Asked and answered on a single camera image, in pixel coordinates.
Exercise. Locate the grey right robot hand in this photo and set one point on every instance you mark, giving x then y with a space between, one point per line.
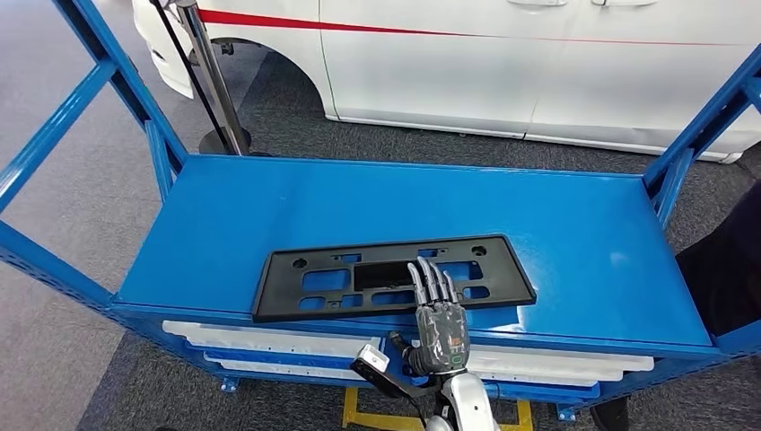
443 339

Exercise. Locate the blue metal shelf rack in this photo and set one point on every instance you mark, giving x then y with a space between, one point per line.
297 208

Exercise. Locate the black plastic plate frame part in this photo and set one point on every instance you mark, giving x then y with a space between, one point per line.
279 303

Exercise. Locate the blue plastic bin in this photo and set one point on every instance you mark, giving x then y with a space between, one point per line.
285 360
547 391

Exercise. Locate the white car with red stripe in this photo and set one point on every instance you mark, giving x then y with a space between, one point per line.
475 65

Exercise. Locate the person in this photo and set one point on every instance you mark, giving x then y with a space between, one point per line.
725 268

